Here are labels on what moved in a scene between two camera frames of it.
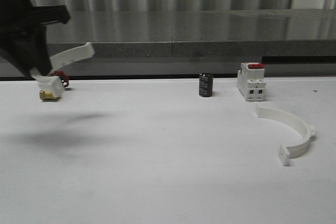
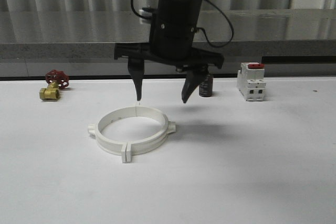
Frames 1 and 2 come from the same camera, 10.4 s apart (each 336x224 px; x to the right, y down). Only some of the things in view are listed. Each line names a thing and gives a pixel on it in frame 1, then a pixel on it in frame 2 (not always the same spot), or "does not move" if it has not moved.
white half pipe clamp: [50, 84] -> [115, 146]
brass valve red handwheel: [45, 96] does not move
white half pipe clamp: [309, 131] -> [154, 142]
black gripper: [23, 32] -> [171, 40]
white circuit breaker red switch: [251, 82] does not move
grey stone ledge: [185, 33] does not move
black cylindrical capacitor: [206, 84] does not move
